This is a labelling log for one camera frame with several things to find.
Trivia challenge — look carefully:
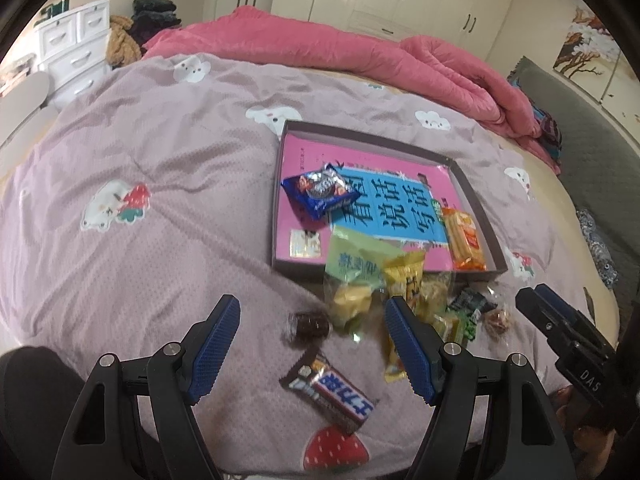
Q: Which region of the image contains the tan knitted cloth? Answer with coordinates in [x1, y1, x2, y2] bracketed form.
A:
[107, 15, 146, 68]

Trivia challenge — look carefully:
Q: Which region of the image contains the lilac printed bed sheet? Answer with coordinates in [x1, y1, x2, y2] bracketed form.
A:
[0, 52, 621, 480]

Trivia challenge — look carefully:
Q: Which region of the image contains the dark patterned cloth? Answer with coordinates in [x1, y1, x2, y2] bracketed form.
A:
[530, 105, 563, 148]

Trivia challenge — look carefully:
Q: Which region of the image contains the orange rice cracker packet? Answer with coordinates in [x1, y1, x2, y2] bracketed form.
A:
[440, 206, 487, 272]

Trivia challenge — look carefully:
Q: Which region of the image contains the grey padded headboard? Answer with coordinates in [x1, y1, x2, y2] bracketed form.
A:
[510, 55, 640, 331]

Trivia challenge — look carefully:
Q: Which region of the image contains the dark round wrapped candy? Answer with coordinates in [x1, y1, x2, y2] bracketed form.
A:
[287, 310, 333, 343]

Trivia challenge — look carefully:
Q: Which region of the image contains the pink quilt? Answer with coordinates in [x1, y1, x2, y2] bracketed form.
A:
[142, 5, 563, 176]

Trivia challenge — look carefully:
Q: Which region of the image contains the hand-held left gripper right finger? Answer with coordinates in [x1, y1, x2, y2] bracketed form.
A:
[384, 296, 576, 480]

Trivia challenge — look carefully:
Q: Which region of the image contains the blue floral cloth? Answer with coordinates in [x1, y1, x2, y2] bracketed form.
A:
[575, 207, 621, 291]

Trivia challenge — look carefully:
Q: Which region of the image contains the small green snack packet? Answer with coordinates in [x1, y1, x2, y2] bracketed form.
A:
[435, 310, 476, 346]

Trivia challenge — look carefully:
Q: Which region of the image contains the dark clothes pile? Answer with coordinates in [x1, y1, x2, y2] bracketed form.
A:
[131, 0, 182, 46]

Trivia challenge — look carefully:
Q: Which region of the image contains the person's right hand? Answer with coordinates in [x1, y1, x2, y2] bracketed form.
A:
[555, 387, 601, 461]

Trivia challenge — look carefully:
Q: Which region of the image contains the clear rice cracker packet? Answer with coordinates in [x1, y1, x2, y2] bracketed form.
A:
[417, 275, 453, 323]

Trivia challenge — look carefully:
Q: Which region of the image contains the blue snack packet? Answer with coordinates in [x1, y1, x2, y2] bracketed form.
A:
[280, 162, 362, 221]

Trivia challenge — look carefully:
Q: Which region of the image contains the pink book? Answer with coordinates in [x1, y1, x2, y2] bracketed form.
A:
[275, 132, 493, 268]

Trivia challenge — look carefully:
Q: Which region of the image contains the yellow snack packet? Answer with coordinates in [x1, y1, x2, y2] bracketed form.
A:
[382, 250, 426, 385]

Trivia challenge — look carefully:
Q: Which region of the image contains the brown chocolate bar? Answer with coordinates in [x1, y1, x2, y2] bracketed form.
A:
[279, 350, 376, 436]

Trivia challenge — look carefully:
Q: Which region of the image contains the white drawer cabinet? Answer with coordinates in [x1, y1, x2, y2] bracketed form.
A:
[32, 0, 113, 111]

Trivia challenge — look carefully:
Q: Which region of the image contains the tree wall painting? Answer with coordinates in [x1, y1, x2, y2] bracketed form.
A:
[552, 5, 640, 121]

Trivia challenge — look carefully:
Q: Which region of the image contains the small brown wrapped candy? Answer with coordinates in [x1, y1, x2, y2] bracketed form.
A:
[482, 307, 512, 336]

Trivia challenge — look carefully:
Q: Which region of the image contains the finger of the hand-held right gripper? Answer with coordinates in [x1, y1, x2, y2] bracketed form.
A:
[515, 287, 568, 356]
[534, 284, 617, 358]

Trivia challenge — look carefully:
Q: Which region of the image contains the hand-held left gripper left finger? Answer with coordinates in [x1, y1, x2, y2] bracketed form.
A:
[52, 294, 241, 480]

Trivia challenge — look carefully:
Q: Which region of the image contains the shallow cardboard box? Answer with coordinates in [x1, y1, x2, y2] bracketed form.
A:
[270, 120, 509, 281]

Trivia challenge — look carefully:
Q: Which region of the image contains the dark green snack packet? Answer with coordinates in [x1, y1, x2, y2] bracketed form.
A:
[447, 287, 498, 323]

